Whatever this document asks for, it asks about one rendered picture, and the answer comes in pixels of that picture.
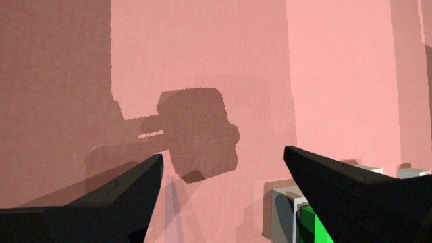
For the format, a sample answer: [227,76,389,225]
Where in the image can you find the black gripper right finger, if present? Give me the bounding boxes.
[283,146,432,243]

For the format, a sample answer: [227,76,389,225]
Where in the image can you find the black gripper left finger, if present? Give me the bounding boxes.
[0,154,164,243]

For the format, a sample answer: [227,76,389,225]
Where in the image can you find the yellow button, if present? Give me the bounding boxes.
[354,165,383,174]

